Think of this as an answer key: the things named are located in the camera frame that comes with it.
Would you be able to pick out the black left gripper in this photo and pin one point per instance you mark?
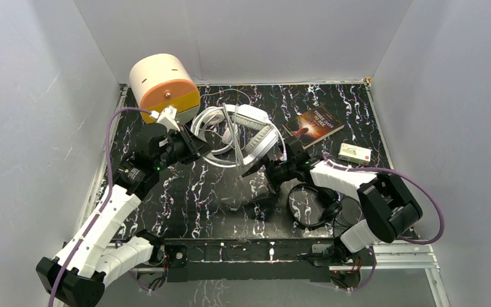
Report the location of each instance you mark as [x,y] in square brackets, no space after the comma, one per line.
[188,144]

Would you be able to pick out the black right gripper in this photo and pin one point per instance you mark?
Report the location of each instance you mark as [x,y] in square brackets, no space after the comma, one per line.
[269,165]

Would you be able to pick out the large white over-ear headphones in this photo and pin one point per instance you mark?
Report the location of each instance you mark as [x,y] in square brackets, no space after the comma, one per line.
[242,135]

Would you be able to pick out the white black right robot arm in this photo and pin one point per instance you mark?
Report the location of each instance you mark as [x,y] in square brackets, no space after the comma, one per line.
[388,206]

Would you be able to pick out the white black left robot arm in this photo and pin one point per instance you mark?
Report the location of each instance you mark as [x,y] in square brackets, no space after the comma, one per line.
[79,274]

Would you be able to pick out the small white on-ear headphones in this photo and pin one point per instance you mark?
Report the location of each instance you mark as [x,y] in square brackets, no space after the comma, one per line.
[211,144]

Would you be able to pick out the orange brown paperback book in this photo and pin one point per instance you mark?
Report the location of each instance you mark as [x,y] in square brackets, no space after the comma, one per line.
[313,126]

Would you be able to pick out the pastel mini drawer cabinet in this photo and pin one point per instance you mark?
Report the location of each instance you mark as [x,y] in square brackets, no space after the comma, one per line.
[159,81]

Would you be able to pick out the small white green box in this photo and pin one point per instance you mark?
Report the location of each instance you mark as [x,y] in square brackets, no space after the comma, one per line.
[355,154]

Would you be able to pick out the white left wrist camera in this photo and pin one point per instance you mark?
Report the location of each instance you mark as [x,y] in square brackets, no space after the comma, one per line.
[167,118]

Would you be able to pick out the black wired headphones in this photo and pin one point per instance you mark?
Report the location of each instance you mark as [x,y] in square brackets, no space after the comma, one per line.
[311,208]

